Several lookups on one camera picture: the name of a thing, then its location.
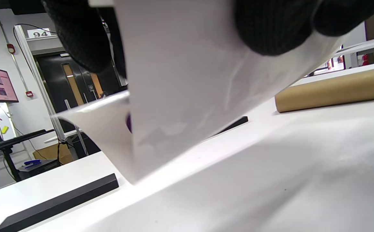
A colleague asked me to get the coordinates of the person's left hand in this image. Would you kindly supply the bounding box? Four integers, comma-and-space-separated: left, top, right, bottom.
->
42, 0, 374, 78

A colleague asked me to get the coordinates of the brown cardboard mailing tube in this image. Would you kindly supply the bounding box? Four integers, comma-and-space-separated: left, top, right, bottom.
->
274, 65, 374, 113

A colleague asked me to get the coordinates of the black bar weight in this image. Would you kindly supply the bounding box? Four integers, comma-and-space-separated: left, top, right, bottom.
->
211, 116, 248, 137
0, 173, 119, 232

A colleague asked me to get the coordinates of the white poster purple lettering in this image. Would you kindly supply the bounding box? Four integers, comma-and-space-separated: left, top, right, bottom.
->
50, 0, 368, 185

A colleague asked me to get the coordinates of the dark door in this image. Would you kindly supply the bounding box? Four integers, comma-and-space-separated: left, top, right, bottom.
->
35, 53, 124, 133

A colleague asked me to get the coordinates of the white door sign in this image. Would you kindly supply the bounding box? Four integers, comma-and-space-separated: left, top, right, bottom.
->
27, 28, 51, 38

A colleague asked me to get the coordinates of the white metal pole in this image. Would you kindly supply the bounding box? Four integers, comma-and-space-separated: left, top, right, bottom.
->
13, 24, 79, 160

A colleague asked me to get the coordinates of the brown cardboard box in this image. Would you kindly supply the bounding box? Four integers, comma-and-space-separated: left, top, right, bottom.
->
32, 143, 75, 165

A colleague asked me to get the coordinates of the small blue hand tool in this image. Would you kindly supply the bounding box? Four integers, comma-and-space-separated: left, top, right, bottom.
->
24, 159, 42, 169

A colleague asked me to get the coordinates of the black monitor stand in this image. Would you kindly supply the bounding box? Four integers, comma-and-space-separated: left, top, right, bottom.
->
0, 101, 56, 181

